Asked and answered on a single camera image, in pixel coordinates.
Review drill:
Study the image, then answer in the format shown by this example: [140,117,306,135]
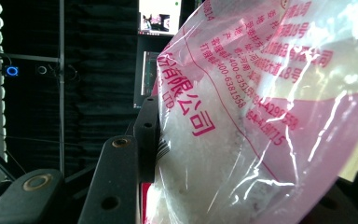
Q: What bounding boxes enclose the pink and white plastic bag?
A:
[139,0,358,224]

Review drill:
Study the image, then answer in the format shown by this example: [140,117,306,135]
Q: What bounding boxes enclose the bright computer monitor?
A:
[138,0,183,35]

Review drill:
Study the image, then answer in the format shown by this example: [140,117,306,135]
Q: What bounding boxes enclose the dim computer monitor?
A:
[133,50,161,109]

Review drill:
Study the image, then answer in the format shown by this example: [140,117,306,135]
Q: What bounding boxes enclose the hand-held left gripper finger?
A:
[132,95,163,185]

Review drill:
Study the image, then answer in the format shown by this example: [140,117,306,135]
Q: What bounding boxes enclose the camera with blue ring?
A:
[3,64,21,77]

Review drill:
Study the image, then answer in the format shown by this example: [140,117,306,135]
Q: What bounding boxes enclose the horizontal metal bar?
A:
[0,51,60,63]

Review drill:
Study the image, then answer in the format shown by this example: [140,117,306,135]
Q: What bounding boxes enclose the black curtain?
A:
[0,0,141,175]

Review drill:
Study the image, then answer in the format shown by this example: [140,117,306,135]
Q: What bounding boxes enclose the upright metal pole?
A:
[58,0,66,175]

